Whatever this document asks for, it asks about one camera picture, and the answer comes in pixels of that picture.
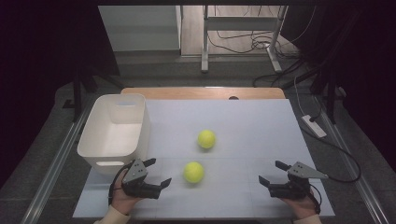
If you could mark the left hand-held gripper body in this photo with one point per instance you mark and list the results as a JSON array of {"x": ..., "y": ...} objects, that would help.
[{"x": 135, "y": 173}]

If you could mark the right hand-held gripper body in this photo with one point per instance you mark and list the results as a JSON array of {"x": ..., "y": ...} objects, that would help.
[{"x": 303, "y": 171}]

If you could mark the yellow tennis ball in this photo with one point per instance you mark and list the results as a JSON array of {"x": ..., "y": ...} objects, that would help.
[
  {"x": 206, "y": 139},
  {"x": 193, "y": 172}
]

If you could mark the white plastic bin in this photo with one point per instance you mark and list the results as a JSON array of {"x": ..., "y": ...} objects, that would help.
[{"x": 112, "y": 143}]

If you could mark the person's left hand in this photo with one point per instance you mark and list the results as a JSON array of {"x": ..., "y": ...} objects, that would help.
[{"x": 122, "y": 202}]

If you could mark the person's right hand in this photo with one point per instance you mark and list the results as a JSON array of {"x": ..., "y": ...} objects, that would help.
[{"x": 302, "y": 207}]

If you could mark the white power strip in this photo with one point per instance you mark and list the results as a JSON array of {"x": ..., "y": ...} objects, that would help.
[{"x": 313, "y": 126}]

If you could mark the white board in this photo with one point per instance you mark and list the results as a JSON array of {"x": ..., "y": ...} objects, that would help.
[{"x": 249, "y": 130}]

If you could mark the black stand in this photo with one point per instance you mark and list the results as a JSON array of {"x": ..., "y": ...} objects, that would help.
[
  {"x": 77, "y": 93},
  {"x": 330, "y": 99}
]

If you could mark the wooden table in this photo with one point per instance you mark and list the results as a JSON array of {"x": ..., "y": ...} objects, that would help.
[{"x": 186, "y": 93}]

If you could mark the white cabinet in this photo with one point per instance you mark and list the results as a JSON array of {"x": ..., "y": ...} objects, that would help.
[{"x": 140, "y": 28}]

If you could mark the metal floor rail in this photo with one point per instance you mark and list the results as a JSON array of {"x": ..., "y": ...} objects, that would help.
[
  {"x": 53, "y": 174},
  {"x": 358, "y": 180}
]

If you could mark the white metal stand frame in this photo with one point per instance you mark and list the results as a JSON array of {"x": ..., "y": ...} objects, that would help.
[{"x": 204, "y": 46}]

